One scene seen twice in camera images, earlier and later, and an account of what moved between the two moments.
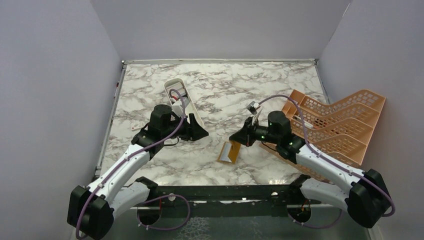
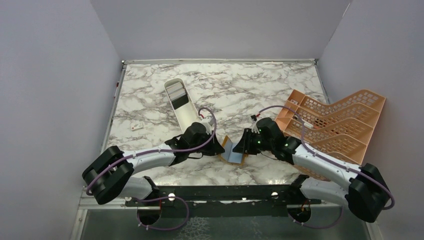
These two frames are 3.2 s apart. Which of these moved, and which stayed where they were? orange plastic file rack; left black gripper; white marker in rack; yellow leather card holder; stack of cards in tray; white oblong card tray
Moved: left black gripper; yellow leather card holder
Stayed: orange plastic file rack; white marker in rack; stack of cards in tray; white oblong card tray
